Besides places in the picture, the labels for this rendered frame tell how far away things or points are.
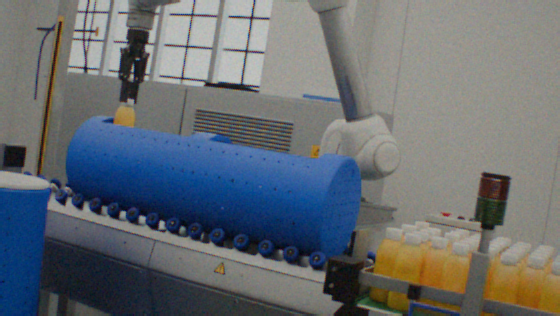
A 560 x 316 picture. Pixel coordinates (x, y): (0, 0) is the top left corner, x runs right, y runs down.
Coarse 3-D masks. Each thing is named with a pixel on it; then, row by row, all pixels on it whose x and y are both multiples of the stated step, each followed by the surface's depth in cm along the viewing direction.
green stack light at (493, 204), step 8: (480, 200) 135; (488, 200) 133; (496, 200) 134; (480, 208) 135; (488, 208) 133; (496, 208) 133; (504, 208) 134; (480, 216) 134; (488, 216) 133; (496, 216) 133; (504, 216) 135; (496, 224) 133
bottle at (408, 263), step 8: (400, 248) 165; (408, 248) 164; (416, 248) 164; (400, 256) 164; (408, 256) 163; (416, 256) 163; (400, 264) 164; (408, 264) 163; (416, 264) 163; (400, 272) 164; (408, 272) 163; (416, 272) 163; (408, 280) 163; (416, 280) 164; (392, 296) 165; (400, 296) 163; (392, 304) 164; (400, 304) 163; (408, 304) 163
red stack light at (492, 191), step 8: (480, 176) 136; (480, 184) 136; (488, 184) 134; (496, 184) 133; (504, 184) 133; (480, 192) 135; (488, 192) 134; (496, 192) 133; (504, 192) 133; (504, 200) 134
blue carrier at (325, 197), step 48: (96, 144) 211; (144, 144) 205; (192, 144) 199; (96, 192) 213; (144, 192) 202; (192, 192) 194; (240, 192) 187; (288, 192) 181; (336, 192) 183; (288, 240) 184; (336, 240) 189
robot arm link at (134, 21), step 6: (132, 12) 217; (138, 12) 216; (144, 12) 217; (150, 12) 218; (132, 18) 217; (138, 18) 216; (144, 18) 217; (150, 18) 218; (126, 24) 219; (132, 24) 217; (138, 24) 217; (144, 24) 217; (150, 24) 219; (150, 30) 222
